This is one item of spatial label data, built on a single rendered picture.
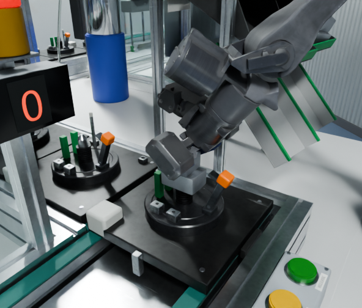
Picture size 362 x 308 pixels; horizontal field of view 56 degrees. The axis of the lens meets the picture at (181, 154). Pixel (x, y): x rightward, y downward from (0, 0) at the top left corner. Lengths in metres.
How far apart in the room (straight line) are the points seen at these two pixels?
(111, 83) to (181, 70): 1.04
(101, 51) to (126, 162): 0.73
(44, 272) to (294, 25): 0.48
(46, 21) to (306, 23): 4.01
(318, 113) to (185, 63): 0.59
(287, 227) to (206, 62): 0.33
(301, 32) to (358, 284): 0.46
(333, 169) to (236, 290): 0.61
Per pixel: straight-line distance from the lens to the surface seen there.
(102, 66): 1.44
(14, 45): 0.43
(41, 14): 4.34
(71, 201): 0.67
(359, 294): 0.70
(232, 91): 0.44
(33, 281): 0.57
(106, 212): 0.59
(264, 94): 0.45
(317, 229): 0.80
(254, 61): 0.42
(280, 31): 0.43
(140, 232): 0.57
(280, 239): 0.59
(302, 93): 0.96
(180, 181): 0.55
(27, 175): 0.53
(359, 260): 0.76
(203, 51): 0.43
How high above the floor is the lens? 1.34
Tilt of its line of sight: 28 degrees down
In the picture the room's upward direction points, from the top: straight up
